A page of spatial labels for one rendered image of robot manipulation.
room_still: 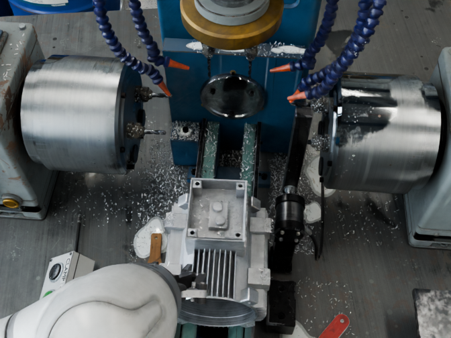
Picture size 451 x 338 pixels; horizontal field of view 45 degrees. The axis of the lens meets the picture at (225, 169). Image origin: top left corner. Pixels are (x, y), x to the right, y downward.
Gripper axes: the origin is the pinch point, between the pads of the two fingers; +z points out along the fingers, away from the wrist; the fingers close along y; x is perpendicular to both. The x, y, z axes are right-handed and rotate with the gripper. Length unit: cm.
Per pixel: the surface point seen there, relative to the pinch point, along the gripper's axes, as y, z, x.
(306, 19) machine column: -21, 36, -52
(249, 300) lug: -12.4, 9.5, 4.6
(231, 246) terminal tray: -8.7, 10.4, -4.0
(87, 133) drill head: 21.0, 22.5, -22.9
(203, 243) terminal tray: -4.0, 9.7, -4.3
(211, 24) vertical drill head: -3.0, 7.4, -40.7
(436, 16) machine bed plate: -66, 88, -73
